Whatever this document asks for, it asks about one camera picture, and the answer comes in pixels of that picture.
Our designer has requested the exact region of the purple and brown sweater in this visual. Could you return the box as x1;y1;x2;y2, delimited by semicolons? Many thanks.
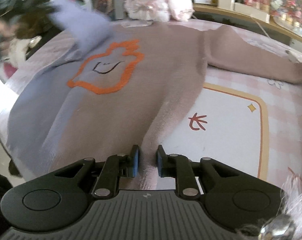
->
7;0;302;189

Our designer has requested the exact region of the white wooden bookshelf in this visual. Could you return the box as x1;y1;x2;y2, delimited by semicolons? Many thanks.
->
75;0;302;48

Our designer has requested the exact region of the pink checkered desk mat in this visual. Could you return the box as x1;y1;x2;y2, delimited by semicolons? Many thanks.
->
0;28;302;186

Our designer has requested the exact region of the white pink plush bunny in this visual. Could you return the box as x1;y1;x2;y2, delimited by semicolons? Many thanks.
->
124;0;193;22

